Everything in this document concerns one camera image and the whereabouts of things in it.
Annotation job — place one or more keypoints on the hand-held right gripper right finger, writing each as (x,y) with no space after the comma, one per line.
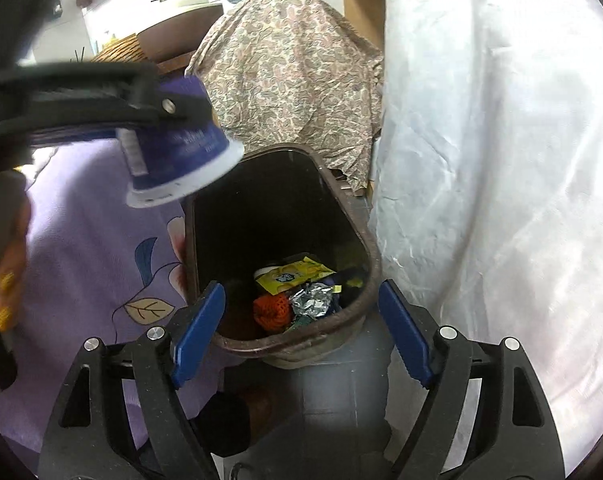
(406,340)

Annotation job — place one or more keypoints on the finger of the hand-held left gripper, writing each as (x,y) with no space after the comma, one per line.
(81,82)
(71,137)

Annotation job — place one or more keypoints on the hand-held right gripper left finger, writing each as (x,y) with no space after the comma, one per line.
(196,335)

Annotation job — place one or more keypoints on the orange mesh net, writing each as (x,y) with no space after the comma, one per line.
(271,310)

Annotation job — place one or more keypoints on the blue foil snack wrapper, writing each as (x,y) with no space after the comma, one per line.
(311,302)

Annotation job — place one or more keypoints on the yellow wrapper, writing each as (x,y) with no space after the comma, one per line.
(286,275)

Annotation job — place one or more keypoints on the purple cup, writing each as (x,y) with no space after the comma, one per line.
(181,160)

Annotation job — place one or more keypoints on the dark brown trash bin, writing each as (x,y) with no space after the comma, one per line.
(261,200)

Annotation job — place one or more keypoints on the person's left hand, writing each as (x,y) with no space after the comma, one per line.
(16,265)

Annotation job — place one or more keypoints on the wicker basket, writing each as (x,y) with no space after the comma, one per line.
(121,52)

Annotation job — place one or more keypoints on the purple floral tablecloth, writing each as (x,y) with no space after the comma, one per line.
(81,240)

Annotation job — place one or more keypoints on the dark wooden counter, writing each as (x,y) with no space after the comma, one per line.
(174,64)

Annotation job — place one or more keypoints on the brown container white lid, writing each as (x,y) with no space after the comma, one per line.
(176,35)

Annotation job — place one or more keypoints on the white cover cloth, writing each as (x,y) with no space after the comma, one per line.
(506,160)

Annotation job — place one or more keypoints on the paisley cover cloth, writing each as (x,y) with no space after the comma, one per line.
(291,70)

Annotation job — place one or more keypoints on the light wooden cabinet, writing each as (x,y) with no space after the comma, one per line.
(361,5)

